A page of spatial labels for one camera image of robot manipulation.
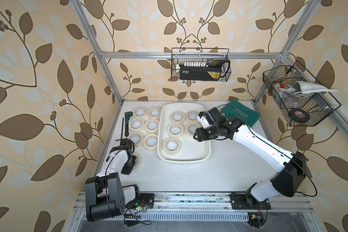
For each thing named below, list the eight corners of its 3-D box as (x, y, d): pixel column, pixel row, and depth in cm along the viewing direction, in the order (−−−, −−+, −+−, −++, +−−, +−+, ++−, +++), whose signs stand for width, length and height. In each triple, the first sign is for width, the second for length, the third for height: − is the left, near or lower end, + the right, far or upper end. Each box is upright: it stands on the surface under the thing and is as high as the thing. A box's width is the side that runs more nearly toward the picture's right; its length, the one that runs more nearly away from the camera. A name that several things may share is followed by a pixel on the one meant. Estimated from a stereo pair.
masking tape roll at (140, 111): (132, 117, 111) (132, 115, 109) (135, 108, 117) (134, 106, 115) (146, 117, 111) (145, 115, 109) (148, 108, 117) (147, 106, 115)
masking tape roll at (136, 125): (127, 132, 102) (126, 131, 101) (131, 119, 110) (130, 117, 108) (142, 132, 102) (142, 131, 101) (145, 119, 110) (144, 117, 108)
